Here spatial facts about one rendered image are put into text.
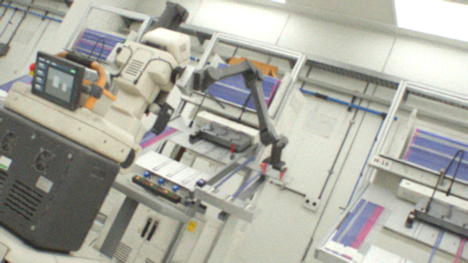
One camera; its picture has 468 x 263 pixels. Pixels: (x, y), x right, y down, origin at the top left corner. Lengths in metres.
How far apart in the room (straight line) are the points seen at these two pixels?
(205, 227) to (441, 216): 1.35
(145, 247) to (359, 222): 1.34
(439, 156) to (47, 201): 2.05
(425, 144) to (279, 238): 2.03
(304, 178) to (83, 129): 3.02
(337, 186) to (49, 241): 3.09
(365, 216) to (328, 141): 2.05
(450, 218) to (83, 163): 1.84
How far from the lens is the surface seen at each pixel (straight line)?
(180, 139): 3.11
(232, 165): 2.87
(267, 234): 4.46
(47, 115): 1.90
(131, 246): 3.11
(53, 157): 1.81
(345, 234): 2.41
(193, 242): 2.88
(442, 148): 2.82
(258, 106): 2.45
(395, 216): 2.63
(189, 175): 2.74
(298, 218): 4.40
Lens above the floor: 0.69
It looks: 10 degrees up
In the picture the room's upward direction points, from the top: 25 degrees clockwise
